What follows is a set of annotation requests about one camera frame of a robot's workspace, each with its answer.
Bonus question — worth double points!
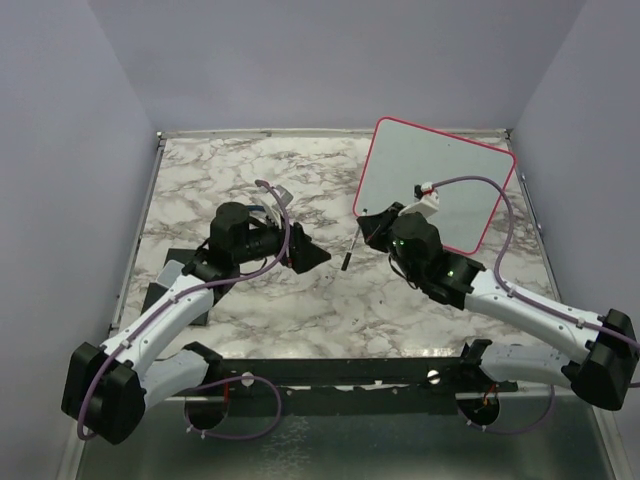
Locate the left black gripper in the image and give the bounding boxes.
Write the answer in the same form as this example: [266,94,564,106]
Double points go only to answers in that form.
[234,207,331,273]

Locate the white marker pen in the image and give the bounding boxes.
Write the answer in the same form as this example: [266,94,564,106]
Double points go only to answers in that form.
[340,226,360,272]

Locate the red framed whiteboard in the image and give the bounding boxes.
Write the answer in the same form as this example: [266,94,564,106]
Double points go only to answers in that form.
[352,116,517,256]

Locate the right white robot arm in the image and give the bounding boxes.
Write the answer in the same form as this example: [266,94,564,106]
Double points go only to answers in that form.
[357,203,639,411]

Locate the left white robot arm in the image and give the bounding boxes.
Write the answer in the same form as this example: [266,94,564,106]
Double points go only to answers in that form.
[61,202,331,445]

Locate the grey whiteboard eraser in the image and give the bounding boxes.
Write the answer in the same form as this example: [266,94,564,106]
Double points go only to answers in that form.
[154,259,185,290]

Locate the black foam pad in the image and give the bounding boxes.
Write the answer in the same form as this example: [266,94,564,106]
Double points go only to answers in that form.
[140,248,236,326]

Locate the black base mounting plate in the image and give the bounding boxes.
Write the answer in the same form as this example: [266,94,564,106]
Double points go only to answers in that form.
[184,340,516,416]

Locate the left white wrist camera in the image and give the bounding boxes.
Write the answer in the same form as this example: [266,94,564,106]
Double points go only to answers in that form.
[257,185,294,227]

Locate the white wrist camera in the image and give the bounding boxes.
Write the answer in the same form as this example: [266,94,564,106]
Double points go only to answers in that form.
[257,185,294,227]
[399,182,440,219]

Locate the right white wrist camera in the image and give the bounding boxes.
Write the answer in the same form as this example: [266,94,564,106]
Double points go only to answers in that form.
[399,182,440,219]

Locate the aluminium table frame rail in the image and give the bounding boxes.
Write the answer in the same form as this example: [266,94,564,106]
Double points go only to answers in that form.
[107,131,166,337]

